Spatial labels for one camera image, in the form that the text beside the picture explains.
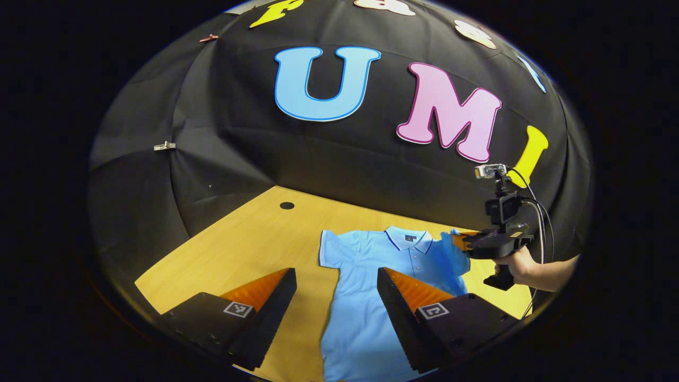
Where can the light blue T-shirt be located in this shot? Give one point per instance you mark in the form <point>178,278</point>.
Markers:
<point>360,318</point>

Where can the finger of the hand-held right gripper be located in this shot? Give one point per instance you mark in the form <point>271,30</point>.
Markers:
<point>480,245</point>

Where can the small white clip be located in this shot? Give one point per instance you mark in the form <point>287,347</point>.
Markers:
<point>164,145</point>

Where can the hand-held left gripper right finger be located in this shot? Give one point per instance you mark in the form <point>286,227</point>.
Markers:
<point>400,323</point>

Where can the black backdrop cloth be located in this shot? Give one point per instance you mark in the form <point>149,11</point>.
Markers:
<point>238,148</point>

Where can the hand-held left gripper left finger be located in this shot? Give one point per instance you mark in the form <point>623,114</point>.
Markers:
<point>270,323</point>

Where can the small red clip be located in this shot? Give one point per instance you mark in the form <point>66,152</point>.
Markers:
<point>208,37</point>

